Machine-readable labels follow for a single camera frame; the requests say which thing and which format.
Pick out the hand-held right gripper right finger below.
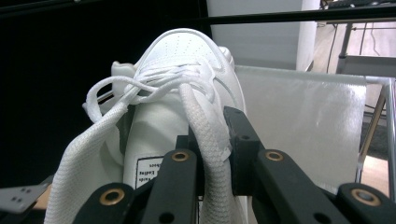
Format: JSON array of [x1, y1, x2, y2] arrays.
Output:
[[223, 105, 265, 197]]

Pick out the black floor cables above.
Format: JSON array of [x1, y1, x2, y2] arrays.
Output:
[[325, 22, 339, 75]]

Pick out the white cabinet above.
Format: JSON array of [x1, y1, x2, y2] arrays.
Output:
[[206, 0, 319, 71]]

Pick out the white desk frame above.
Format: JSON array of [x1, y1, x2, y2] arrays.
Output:
[[335, 21, 396, 78]]

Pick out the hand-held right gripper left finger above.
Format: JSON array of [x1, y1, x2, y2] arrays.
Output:
[[176, 133, 192, 153]]

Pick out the white sneaker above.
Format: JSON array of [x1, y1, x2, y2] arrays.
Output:
[[43, 27, 250, 224]]

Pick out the dark crossbar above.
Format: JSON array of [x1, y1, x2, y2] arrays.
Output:
[[174, 5, 396, 26]]

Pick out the grey two-tier shoe rack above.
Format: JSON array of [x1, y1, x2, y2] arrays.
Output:
[[232, 64, 396, 203]]

